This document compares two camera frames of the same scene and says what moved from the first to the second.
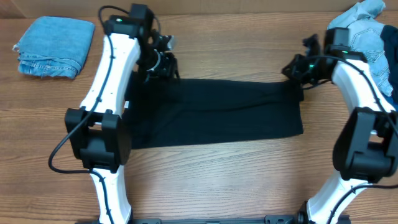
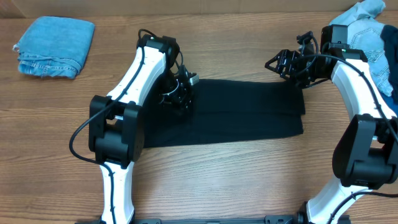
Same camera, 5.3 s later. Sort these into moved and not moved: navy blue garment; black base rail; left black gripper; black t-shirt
Moved: left black gripper
Not moved: navy blue garment; black t-shirt; black base rail
